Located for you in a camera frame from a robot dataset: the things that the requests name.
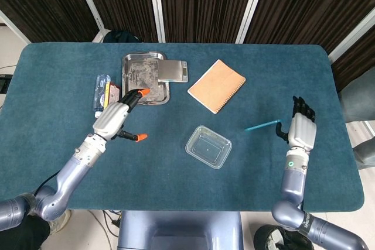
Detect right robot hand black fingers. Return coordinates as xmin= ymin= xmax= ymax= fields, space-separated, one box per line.
xmin=275 ymin=95 xmax=318 ymax=153

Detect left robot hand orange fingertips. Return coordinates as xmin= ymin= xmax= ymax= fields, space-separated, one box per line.
xmin=92 ymin=87 xmax=152 ymax=143

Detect transparent blue lid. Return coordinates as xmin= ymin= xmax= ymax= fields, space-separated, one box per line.
xmin=244 ymin=119 xmax=284 ymax=132

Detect clear plastic container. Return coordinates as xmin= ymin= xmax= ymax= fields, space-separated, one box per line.
xmin=185 ymin=125 xmax=233 ymax=170

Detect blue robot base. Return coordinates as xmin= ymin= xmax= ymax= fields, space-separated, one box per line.
xmin=117 ymin=210 xmax=244 ymax=250

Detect red yellow carton box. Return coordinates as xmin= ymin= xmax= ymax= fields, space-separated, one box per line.
xmin=103 ymin=81 xmax=121 ymax=109

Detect clear plastic water bottle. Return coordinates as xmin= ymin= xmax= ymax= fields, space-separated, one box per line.
xmin=92 ymin=74 xmax=112 ymax=118

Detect stainless steel tray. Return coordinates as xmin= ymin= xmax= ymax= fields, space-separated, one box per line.
xmin=121 ymin=52 xmax=171 ymax=107

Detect grey chair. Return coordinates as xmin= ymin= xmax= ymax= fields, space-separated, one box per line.
xmin=338 ymin=64 xmax=375 ymax=171

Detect silver digital kitchen scale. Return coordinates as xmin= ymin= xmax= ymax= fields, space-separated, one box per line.
xmin=157 ymin=59 xmax=190 ymax=84

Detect spiral notebook kraft cover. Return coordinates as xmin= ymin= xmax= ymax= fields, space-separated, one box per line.
xmin=187 ymin=59 xmax=247 ymax=115

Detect blue table cloth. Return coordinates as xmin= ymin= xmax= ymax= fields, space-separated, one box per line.
xmin=0 ymin=42 xmax=366 ymax=213

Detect black device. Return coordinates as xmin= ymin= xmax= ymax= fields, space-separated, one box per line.
xmin=0 ymin=73 xmax=13 ymax=95

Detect black trash bin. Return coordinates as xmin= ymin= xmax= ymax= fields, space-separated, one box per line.
xmin=253 ymin=224 xmax=307 ymax=250

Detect white sneaker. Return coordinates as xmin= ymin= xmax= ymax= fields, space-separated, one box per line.
xmin=48 ymin=209 xmax=72 ymax=235

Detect black trouser leg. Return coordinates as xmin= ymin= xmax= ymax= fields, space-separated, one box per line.
xmin=0 ymin=214 xmax=51 ymax=250

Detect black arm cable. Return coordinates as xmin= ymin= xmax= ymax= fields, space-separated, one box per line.
xmin=34 ymin=173 xmax=61 ymax=197

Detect floor cables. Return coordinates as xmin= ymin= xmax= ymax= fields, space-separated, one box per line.
xmin=90 ymin=210 xmax=121 ymax=238

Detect white partition post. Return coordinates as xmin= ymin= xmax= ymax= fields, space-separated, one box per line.
xmin=147 ymin=0 xmax=167 ymax=43
xmin=69 ymin=0 xmax=111 ymax=43
xmin=0 ymin=9 xmax=32 ymax=44
xmin=235 ymin=0 xmax=270 ymax=43
xmin=327 ymin=12 xmax=375 ymax=64

